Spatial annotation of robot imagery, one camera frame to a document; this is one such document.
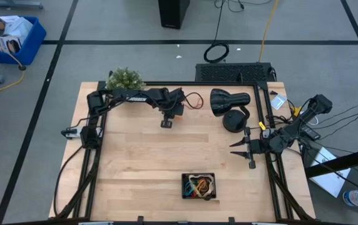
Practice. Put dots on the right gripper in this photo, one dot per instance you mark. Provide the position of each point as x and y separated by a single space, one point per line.
258 146

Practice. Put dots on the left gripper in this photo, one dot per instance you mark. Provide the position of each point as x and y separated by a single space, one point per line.
171 100

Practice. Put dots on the long tan rubber band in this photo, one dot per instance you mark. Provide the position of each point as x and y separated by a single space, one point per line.
211 181

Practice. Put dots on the orange rubber band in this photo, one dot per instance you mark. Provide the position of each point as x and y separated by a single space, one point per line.
202 185

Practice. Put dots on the long black rubber band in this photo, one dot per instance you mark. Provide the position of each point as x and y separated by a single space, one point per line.
207 197

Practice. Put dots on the blue rubber band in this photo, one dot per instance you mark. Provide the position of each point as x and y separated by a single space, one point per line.
187 189

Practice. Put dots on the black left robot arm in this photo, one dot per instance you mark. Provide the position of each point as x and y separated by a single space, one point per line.
135 97

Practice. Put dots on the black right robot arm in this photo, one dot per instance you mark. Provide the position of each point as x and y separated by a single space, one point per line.
294 128

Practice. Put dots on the black rubber band loop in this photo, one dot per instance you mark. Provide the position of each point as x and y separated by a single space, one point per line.
185 93

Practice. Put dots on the black slotted plastic bin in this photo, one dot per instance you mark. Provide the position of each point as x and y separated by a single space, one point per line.
183 179

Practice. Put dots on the black desk lamp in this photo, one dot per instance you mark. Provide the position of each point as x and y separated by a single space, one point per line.
226 101

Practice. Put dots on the potted artificial plant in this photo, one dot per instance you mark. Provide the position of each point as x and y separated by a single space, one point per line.
124 78

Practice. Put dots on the small clear plastic bag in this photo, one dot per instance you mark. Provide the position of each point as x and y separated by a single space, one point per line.
279 102

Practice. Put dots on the small black clip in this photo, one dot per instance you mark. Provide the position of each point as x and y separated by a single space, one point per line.
273 92

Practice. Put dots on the yellow plug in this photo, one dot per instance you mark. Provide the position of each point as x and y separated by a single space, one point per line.
296 111

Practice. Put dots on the black perforated computer case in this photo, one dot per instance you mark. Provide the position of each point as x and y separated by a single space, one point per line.
233 72

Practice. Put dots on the black power brick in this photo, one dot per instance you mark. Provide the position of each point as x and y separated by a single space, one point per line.
311 133

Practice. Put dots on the black tower cabinet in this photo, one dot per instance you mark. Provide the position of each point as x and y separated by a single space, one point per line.
174 14

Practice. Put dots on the white paper board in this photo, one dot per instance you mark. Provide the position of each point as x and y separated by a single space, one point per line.
329 181

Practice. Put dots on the black metal beam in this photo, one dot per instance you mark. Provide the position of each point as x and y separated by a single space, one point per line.
338 162

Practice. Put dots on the blue plastic tote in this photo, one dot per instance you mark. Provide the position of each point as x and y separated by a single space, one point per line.
32 43

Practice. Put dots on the white printed carton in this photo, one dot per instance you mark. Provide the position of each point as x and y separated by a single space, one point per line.
5 43
16 26

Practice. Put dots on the black aluminium table frame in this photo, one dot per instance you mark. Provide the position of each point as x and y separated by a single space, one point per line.
197 83

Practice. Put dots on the gray metal bracket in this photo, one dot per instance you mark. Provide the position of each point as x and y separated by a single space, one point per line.
71 133

